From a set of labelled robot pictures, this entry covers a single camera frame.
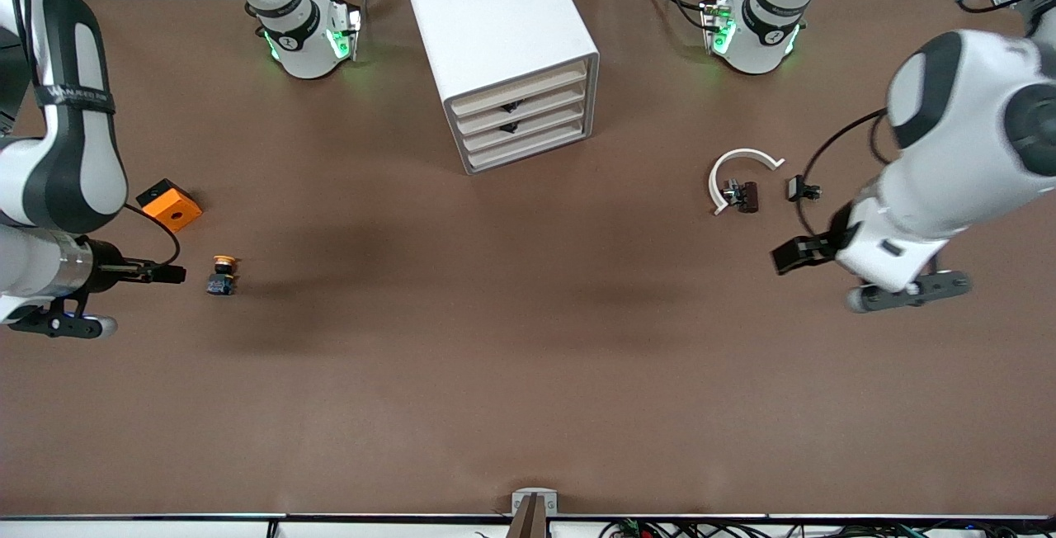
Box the white drawer cabinet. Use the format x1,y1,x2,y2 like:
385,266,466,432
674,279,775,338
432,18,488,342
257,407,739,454
399,0,601,176

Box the brown block with metal clip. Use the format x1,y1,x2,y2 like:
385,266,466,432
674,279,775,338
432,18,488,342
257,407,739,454
722,179,761,215

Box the orange button with blue base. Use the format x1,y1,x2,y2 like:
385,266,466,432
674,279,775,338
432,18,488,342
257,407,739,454
206,254,240,297

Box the brown tapered bar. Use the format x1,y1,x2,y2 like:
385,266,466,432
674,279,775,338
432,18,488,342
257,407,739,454
505,495,549,538

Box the grey metal bracket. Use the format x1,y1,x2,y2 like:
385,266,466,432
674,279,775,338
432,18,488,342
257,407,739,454
511,488,559,516

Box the tangled black cables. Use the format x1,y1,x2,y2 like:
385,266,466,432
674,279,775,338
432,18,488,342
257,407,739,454
601,517,1056,538

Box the brown table mat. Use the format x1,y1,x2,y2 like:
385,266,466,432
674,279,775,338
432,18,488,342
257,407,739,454
0,0,1056,518

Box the black right camera cable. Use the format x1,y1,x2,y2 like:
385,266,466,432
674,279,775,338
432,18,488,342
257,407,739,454
124,204,181,267

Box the white curved plastic ring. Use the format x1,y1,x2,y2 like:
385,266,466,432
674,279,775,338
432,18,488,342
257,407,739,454
708,148,785,216

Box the orange and black button box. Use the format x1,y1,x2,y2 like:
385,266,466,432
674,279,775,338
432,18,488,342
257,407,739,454
135,179,203,234

